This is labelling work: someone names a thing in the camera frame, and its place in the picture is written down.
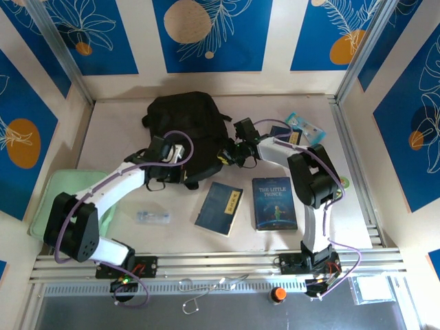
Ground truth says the large dark blue yellow-label book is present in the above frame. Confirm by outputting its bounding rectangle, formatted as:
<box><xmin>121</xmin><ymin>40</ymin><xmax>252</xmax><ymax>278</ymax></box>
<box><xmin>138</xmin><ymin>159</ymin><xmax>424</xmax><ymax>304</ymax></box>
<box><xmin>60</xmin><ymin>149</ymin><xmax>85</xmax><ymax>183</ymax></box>
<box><xmin>194</xmin><ymin>181</ymin><xmax>244</xmax><ymax>238</ymax></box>

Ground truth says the small clear plastic packet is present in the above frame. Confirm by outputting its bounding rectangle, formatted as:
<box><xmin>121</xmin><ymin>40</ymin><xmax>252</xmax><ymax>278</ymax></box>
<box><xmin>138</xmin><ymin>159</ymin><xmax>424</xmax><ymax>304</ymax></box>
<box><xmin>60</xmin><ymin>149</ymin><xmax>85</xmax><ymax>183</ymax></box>
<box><xmin>135</xmin><ymin>209</ymin><xmax>172</xmax><ymax>226</ymax></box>

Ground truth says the black backpack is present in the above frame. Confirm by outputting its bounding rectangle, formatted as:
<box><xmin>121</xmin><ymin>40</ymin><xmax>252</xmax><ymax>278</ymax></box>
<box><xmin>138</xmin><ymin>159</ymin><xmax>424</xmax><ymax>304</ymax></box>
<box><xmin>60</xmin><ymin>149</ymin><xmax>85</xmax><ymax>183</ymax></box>
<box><xmin>142</xmin><ymin>91</ymin><xmax>234</xmax><ymax>190</ymax></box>

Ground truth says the Little Prince book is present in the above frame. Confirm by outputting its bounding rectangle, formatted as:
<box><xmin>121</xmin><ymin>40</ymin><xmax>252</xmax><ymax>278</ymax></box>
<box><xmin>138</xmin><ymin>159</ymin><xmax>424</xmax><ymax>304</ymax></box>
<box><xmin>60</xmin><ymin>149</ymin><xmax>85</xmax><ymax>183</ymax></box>
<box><xmin>252</xmin><ymin>176</ymin><xmax>298</xmax><ymax>233</ymax></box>

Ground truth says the mint green pencil case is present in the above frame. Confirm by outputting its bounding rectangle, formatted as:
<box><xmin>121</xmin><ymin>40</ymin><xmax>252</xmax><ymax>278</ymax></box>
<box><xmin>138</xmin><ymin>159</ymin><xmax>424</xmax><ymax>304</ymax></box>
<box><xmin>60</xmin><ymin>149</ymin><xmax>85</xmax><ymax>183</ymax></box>
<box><xmin>27</xmin><ymin>168</ymin><xmax>120</xmax><ymax>241</ymax></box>

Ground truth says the light blue plastic packet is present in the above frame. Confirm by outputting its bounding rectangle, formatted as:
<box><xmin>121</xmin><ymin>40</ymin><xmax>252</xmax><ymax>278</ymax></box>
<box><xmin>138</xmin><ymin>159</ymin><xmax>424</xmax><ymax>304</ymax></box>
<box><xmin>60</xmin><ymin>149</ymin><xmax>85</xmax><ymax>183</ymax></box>
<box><xmin>284</xmin><ymin>112</ymin><xmax>327</xmax><ymax>146</ymax></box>

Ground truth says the black left base connector block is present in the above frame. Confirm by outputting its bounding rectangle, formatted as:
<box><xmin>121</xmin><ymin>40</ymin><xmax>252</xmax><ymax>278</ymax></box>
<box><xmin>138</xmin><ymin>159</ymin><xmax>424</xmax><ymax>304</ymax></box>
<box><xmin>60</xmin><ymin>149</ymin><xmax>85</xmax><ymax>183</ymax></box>
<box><xmin>109</xmin><ymin>277</ymin><xmax>137</xmax><ymax>293</ymax></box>

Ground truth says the black base connector block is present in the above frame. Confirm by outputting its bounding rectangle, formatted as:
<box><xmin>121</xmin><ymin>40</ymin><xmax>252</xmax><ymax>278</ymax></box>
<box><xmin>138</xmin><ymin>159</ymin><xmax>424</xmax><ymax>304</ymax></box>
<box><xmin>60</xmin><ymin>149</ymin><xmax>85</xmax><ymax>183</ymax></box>
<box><xmin>305</xmin><ymin>276</ymin><xmax>340</xmax><ymax>298</ymax></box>
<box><xmin>109</xmin><ymin>277</ymin><xmax>137</xmax><ymax>293</ymax></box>

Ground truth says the orange emergency stop button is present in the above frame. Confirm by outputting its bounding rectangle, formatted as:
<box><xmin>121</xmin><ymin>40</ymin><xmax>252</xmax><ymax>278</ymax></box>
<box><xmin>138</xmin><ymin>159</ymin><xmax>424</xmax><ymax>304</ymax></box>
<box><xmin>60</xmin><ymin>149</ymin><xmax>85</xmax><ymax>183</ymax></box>
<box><xmin>267</xmin><ymin>287</ymin><xmax>287</xmax><ymax>306</ymax></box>

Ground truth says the black right base connector block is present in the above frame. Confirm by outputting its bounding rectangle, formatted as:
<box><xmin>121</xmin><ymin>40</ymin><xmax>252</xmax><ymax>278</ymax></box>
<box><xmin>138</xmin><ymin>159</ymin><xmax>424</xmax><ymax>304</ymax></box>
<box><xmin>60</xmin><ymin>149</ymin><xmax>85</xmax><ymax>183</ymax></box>
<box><xmin>305</xmin><ymin>276</ymin><xmax>340</xmax><ymax>298</ymax></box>

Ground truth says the clear bag with white card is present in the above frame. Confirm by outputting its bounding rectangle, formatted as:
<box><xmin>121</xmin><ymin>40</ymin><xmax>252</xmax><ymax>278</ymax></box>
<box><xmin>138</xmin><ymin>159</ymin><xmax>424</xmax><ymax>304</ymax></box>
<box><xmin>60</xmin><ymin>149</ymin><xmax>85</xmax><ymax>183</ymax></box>
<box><xmin>349</xmin><ymin>274</ymin><xmax>396</xmax><ymax>305</ymax></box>

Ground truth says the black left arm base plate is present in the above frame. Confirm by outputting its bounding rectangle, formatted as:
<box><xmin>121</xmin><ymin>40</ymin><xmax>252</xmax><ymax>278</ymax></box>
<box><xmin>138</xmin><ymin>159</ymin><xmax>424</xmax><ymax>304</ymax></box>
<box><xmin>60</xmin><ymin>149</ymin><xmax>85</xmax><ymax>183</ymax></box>
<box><xmin>95</xmin><ymin>256</ymin><xmax>159</xmax><ymax>279</ymax></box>

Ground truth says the aluminium table edge rail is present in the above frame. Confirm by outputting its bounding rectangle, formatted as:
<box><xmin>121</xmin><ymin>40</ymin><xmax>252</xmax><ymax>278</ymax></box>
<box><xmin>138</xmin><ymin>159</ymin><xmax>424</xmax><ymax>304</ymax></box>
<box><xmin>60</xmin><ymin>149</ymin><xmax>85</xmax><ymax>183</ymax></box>
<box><xmin>29</xmin><ymin>249</ymin><xmax>403</xmax><ymax>283</ymax></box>

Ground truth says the aluminium side rail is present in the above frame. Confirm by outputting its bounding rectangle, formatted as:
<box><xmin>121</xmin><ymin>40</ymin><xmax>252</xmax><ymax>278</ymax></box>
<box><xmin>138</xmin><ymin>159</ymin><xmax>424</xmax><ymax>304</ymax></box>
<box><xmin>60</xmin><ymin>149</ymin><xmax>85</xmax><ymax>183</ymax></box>
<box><xmin>328</xmin><ymin>96</ymin><xmax>389</xmax><ymax>248</ymax></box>

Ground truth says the white wire with hook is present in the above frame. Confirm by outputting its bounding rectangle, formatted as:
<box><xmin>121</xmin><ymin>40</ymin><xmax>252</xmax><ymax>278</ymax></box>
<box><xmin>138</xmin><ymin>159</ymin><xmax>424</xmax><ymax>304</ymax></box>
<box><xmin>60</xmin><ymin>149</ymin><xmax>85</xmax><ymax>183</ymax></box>
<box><xmin>177</xmin><ymin>274</ymin><xmax>250</xmax><ymax>316</ymax></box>

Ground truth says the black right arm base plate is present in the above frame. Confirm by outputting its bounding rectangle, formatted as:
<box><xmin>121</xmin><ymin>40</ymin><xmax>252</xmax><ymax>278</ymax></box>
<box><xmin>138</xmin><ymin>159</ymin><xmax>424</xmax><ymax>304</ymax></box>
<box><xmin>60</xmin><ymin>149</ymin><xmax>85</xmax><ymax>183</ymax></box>
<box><xmin>280</xmin><ymin>252</ymin><xmax>341</xmax><ymax>276</ymax></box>

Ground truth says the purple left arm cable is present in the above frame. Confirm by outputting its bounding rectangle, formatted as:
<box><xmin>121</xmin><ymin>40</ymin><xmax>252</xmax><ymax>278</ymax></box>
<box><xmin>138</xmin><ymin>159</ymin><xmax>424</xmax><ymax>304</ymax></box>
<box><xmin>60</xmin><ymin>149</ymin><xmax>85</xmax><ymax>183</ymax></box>
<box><xmin>53</xmin><ymin>130</ymin><xmax>195</xmax><ymax>309</ymax></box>

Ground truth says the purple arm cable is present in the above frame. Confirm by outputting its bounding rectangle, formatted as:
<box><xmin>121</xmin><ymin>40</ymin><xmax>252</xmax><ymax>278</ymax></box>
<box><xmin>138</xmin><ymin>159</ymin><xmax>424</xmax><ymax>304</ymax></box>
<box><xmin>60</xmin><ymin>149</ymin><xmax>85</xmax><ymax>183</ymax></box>
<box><xmin>53</xmin><ymin>130</ymin><xmax>195</xmax><ymax>309</ymax></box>
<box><xmin>252</xmin><ymin>118</ymin><xmax>364</xmax><ymax>300</ymax></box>

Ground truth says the grey slotted cable duct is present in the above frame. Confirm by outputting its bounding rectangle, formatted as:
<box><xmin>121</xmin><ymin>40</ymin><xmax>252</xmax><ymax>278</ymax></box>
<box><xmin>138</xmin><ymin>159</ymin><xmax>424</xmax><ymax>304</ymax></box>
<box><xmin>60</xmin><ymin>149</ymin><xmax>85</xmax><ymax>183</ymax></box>
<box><xmin>43</xmin><ymin>280</ymin><xmax>310</xmax><ymax>297</ymax></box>

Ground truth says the aluminium frame post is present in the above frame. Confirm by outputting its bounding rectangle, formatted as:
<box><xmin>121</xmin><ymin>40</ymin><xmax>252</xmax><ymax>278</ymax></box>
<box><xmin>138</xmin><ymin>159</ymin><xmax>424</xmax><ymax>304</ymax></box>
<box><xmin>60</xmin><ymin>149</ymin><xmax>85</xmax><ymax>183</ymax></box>
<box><xmin>25</xmin><ymin>0</ymin><xmax>96</xmax><ymax>106</ymax></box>
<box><xmin>335</xmin><ymin>0</ymin><xmax>405</xmax><ymax>104</ymax></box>

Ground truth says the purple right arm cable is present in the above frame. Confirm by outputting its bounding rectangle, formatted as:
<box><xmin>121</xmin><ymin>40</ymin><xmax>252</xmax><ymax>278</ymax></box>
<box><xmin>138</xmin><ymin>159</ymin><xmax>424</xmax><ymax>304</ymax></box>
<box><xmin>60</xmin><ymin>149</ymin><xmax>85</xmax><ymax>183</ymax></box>
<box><xmin>252</xmin><ymin>118</ymin><xmax>364</xmax><ymax>300</ymax></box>

